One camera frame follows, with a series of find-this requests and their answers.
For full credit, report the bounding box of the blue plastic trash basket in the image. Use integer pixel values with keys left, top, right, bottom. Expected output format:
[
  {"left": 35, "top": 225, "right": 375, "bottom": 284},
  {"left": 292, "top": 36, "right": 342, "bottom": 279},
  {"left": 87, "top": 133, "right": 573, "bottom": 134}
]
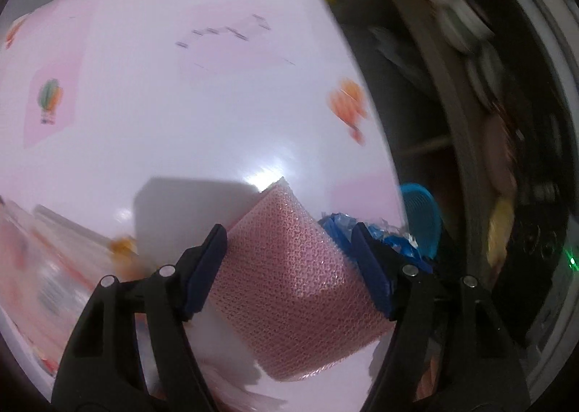
[{"left": 400, "top": 182, "right": 443, "bottom": 260}]

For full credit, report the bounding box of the pink bubble wrap pouch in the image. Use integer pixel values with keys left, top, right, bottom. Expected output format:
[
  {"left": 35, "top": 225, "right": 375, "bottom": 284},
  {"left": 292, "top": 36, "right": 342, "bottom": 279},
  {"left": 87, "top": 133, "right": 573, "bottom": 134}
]
[{"left": 209, "top": 180, "right": 394, "bottom": 382}]

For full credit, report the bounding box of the blue wrapper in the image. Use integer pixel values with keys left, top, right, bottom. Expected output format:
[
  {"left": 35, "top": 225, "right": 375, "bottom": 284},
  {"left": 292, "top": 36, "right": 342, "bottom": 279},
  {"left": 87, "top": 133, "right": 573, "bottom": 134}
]
[{"left": 318, "top": 213, "right": 441, "bottom": 274}]

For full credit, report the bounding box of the clear zip plastic bag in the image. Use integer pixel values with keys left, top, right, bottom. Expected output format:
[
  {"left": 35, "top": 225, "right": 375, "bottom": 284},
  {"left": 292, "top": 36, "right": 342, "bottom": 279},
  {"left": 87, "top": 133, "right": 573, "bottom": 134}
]
[{"left": 1, "top": 200, "right": 149, "bottom": 376}]

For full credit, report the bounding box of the pink patterned tablecloth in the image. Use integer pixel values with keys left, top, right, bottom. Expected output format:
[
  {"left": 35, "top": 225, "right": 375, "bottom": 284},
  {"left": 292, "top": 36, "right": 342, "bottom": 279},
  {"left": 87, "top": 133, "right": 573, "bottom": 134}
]
[{"left": 1, "top": 0, "right": 406, "bottom": 411}]

